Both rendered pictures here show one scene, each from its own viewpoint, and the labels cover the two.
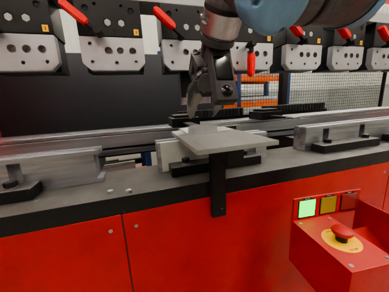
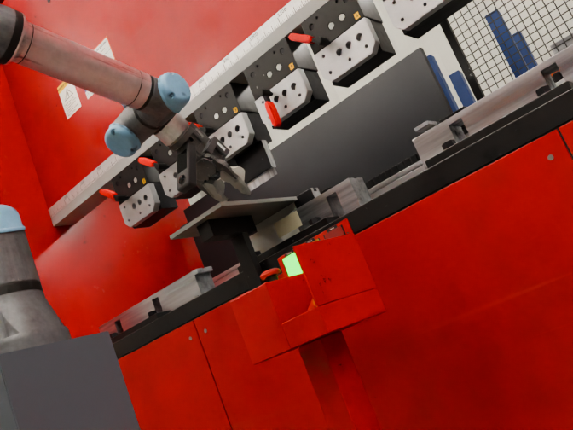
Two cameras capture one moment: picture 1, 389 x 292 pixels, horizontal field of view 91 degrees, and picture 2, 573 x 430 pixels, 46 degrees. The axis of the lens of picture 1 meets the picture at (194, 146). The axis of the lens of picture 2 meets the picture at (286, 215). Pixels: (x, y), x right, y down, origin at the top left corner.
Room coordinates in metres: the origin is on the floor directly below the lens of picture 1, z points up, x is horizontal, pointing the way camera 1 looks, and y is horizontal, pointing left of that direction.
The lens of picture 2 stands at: (-0.33, -1.32, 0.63)
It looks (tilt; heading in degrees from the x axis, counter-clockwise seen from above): 12 degrees up; 53
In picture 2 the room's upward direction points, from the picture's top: 22 degrees counter-clockwise
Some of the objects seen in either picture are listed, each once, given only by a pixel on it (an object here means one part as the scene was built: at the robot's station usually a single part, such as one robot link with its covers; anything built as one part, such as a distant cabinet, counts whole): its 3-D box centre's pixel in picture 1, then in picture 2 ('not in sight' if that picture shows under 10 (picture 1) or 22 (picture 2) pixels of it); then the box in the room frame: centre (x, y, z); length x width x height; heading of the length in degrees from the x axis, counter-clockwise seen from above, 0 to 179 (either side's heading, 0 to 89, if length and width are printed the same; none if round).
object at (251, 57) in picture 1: (250, 59); (272, 107); (0.61, -0.18, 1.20); 0.04 x 0.02 x 0.10; 16
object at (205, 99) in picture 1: (195, 88); (257, 165); (0.63, -0.01, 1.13); 0.10 x 0.02 x 0.10; 106
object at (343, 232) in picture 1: (341, 235); (272, 279); (0.35, -0.31, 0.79); 0.04 x 0.04 x 0.04
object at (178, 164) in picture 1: (216, 163); (287, 248); (0.59, -0.07, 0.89); 0.30 x 0.05 x 0.03; 106
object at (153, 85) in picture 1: (125, 98); (309, 199); (1.06, 0.35, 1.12); 1.13 x 0.02 x 0.44; 106
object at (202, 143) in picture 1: (215, 137); (235, 217); (0.49, -0.05, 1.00); 0.26 x 0.18 x 0.01; 16
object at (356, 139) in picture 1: (346, 143); (499, 130); (0.75, -0.61, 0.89); 0.30 x 0.05 x 0.03; 106
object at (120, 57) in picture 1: (113, 40); (185, 161); (0.57, 0.20, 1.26); 0.15 x 0.09 x 0.17; 106
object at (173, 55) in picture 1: (185, 43); (232, 125); (0.62, 0.01, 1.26); 0.15 x 0.09 x 0.17; 106
